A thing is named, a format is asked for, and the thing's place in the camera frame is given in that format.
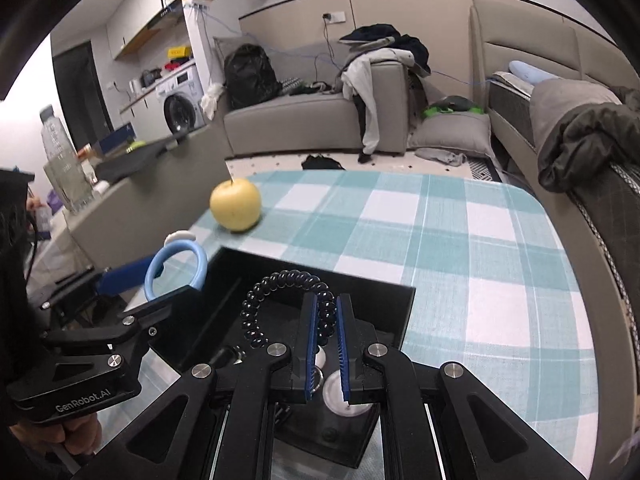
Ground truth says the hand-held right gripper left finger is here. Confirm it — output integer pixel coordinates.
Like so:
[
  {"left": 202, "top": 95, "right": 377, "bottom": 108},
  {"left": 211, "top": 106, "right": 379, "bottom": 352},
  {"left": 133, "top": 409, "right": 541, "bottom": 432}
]
[{"left": 75, "top": 292, "right": 321, "bottom": 480}]

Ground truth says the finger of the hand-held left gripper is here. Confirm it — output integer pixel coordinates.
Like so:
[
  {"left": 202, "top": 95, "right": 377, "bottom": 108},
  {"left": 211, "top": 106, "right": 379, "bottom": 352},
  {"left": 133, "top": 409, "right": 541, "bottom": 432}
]
[
  {"left": 42, "top": 284, "right": 203, "bottom": 361},
  {"left": 40, "top": 254, "right": 163, "bottom": 313}
]

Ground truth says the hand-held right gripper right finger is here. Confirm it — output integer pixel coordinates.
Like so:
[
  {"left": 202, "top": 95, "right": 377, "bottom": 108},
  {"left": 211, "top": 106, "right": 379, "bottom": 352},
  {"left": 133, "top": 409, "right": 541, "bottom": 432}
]
[{"left": 335, "top": 294, "right": 588, "bottom": 480}]

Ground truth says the light blue ring bracelet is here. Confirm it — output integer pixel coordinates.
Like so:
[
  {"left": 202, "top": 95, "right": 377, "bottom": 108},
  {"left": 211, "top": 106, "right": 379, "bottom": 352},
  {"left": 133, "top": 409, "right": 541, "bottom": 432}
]
[{"left": 145, "top": 231, "right": 208, "bottom": 301}]

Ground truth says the black cardboard box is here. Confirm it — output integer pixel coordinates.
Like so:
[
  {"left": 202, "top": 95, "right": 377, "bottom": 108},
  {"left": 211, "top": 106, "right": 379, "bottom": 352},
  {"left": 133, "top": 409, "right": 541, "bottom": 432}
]
[{"left": 142, "top": 246, "right": 417, "bottom": 470}]

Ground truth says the black bead bracelet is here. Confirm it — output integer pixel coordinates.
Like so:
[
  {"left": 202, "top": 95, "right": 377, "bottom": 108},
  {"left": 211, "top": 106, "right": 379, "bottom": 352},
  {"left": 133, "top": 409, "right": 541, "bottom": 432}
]
[{"left": 240, "top": 270, "right": 338, "bottom": 348}]

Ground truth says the person's left hand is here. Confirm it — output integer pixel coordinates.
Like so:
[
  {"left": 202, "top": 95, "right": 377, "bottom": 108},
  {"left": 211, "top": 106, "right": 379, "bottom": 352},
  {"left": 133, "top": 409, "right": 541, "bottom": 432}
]
[{"left": 7, "top": 412, "right": 103, "bottom": 461}]

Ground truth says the grey upholstered seat back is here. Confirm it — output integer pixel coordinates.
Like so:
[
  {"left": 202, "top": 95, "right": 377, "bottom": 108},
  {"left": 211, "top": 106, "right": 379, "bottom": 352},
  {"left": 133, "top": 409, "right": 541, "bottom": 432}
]
[{"left": 62, "top": 125, "right": 228, "bottom": 273}]

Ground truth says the black flat item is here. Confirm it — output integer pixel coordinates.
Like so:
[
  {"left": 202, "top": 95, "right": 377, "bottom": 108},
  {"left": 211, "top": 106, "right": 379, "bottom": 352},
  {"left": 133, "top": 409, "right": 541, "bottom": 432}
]
[{"left": 95, "top": 137, "right": 181, "bottom": 183}]

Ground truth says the yellow apple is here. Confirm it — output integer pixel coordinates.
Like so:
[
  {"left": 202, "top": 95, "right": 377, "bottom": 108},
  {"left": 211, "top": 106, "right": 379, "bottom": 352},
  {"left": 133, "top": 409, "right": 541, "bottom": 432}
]
[{"left": 209, "top": 177, "right": 262, "bottom": 232}]

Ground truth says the teal checked tablecloth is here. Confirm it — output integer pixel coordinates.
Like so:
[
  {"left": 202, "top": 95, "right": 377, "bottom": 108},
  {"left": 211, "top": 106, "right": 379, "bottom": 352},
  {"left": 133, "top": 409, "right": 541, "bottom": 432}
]
[{"left": 95, "top": 170, "right": 601, "bottom": 480}]

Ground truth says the dark blue box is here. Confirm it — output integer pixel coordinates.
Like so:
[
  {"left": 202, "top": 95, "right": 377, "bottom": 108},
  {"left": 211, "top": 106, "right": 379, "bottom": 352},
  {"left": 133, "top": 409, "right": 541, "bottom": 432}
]
[{"left": 97, "top": 125, "right": 136, "bottom": 153}]

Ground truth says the clear plastic bottle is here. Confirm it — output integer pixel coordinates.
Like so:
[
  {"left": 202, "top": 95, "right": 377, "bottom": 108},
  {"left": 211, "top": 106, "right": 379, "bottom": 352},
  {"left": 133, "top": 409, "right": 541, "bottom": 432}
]
[{"left": 40, "top": 105, "right": 81, "bottom": 176}]

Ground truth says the black garment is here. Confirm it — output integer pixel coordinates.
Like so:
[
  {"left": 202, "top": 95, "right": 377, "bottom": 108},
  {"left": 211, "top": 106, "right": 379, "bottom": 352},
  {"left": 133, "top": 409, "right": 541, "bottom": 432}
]
[{"left": 301, "top": 155, "right": 345, "bottom": 171}]

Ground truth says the white washing machine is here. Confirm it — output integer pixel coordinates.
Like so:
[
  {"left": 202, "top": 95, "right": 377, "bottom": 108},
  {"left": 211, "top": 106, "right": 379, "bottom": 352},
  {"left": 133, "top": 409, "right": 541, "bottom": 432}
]
[{"left": 155, "top": 62, "right": 208, "bottom": 133}]

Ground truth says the dark door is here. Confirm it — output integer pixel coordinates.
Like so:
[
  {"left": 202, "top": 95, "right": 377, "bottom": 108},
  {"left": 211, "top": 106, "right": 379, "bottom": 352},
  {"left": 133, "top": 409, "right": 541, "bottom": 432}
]
[{"left": 52, "top": 42, "right": 113, "bottom": 146}]

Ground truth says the white cloth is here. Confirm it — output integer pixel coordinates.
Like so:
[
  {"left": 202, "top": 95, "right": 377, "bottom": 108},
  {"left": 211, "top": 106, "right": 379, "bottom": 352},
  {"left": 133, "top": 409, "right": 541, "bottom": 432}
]
[{"left": 201, "top": 82, "right": 224, "bottom": 121}]

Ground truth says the grey garment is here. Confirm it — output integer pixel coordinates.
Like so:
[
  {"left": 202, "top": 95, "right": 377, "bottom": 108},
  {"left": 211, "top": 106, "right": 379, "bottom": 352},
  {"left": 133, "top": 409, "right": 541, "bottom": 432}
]
[{"left": 414, "top": 147, "right": 468, "bottom": 167}]

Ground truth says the grey sofa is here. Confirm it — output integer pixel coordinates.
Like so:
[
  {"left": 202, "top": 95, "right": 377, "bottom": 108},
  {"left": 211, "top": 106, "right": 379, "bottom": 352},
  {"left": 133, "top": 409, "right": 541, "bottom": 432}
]
[{"left": 214, "top": 35, "right": 410, "bottom": 158}]

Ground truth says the black backpack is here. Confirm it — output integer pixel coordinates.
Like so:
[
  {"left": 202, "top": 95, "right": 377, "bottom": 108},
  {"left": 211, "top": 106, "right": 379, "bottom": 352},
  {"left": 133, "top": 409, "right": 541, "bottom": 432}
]
[{"left": 223, "top": 44, "right": 282, "bottom": 110}]

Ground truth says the grey cushion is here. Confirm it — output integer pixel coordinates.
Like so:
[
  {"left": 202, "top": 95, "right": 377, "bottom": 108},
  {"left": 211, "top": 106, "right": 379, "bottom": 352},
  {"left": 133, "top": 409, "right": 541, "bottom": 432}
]
[{"left": 409, "top": 110, "right": 496, "bottom": 157}]

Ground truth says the pile of clothes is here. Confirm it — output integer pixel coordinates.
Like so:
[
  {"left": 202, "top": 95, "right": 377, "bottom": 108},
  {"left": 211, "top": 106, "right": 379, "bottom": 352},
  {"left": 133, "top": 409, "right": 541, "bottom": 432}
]
[{"left": 334, "top": 24, "right": 432, "bottom": 163}]

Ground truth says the green and black item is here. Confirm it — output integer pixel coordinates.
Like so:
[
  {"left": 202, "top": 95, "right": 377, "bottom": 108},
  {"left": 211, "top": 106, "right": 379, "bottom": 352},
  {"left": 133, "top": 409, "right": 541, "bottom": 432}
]
[{"left": 422, "top": 96, "right": 483, "bottom": 118}]

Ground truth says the range hood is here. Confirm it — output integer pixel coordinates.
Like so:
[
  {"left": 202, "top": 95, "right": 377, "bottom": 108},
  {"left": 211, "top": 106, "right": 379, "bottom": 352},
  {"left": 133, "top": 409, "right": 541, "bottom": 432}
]
[{"left": 147, "top": 0, "right": 186, "bottom": 28}]

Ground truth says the black quilted chair back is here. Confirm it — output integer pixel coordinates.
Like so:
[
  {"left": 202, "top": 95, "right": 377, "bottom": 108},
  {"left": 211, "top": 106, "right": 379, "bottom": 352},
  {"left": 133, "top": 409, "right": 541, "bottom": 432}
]
[{"left": 570, "top": 160, "right": 640, "bottom": 461}]

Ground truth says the dark olive jacket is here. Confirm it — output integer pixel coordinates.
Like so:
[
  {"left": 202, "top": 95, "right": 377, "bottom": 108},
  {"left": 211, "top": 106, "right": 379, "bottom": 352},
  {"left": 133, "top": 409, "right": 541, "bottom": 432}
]
[{"left": 537, "top": 87, "right": 640, "bottom": 193}]

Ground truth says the grey blanket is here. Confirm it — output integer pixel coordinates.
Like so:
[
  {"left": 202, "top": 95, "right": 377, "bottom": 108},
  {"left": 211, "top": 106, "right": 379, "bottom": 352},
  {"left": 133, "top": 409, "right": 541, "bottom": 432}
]
[{"left": 529, "top": 79, "right": 623, "bottom": 151}]

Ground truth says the light blue pillow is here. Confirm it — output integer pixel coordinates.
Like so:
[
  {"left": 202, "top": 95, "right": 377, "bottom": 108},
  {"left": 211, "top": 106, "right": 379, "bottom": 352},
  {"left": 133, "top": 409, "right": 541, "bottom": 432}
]
[{"left": 507, "top": 60, "right": 558, "bottom": 83}]

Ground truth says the beige upholstered bed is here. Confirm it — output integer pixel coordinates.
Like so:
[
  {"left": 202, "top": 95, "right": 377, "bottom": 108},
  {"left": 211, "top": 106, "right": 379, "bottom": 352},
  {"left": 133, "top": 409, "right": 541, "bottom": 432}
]
[{"left": 470, "top": 0, "right": 640, "bottom": 196}]

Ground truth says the white wall cabinet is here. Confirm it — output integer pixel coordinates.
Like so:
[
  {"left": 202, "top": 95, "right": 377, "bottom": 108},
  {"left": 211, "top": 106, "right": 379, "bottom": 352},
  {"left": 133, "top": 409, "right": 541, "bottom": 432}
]
[{"left": 107, "top": 0, "right": 163, "bottom": 58}]

